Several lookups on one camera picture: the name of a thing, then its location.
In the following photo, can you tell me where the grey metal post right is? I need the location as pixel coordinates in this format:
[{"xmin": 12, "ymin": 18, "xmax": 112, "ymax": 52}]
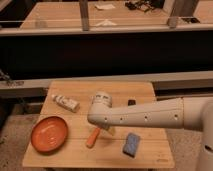
[{"xmin": 167, "ymin": 0, "xmax": 199, "ymax": 28}]

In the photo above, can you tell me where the grey metal post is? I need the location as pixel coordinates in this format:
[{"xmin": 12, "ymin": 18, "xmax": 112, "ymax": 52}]
[
  {"xmin": 167, "ymin": 0, "xmax": 199, "ymax": 28},
  {"xmin": 79, "ymin": 0, "xmax": 90, "ymax": 31}
]

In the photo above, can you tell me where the orange plate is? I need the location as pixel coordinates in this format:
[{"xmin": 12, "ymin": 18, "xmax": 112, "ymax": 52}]
[{"xmin": 31, "ymin": 116, "xmax": 69, "ymax": 153}]

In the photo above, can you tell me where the black cables pile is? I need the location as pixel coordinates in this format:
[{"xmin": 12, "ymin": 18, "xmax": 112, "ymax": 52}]
[{"xmin": 124, "ymin": 0, "xmax": 165, "ymax": 14}]

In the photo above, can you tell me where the blue sponge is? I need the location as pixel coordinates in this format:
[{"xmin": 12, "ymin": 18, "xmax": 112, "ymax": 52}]
[{"xmin": 123, "ymin": 133, "xmax": 141, "ymax": 157}]

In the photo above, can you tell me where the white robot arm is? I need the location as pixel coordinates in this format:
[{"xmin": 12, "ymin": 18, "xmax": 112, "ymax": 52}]
[{"xmin": 87, "ymin": 92, "xmax": 213, "ymax": 171}]

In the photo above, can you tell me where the black rectangular object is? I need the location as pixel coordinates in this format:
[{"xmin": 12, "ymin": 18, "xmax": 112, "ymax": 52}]
[{"xmin": 128, "ymin": 99, "xmax": 136, "ymax": 106}]

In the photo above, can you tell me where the white paper sheet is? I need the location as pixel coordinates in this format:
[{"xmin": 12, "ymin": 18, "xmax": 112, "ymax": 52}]
[{"xmin": 95, "ymin": 4, "xmax": 115, "ymax": 10}]

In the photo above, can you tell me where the white tube bottle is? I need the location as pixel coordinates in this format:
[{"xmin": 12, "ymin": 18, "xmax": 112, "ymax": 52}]
[{"xmin": 52, "ymin": 95, "xmax": 80, "ymax": 113}]

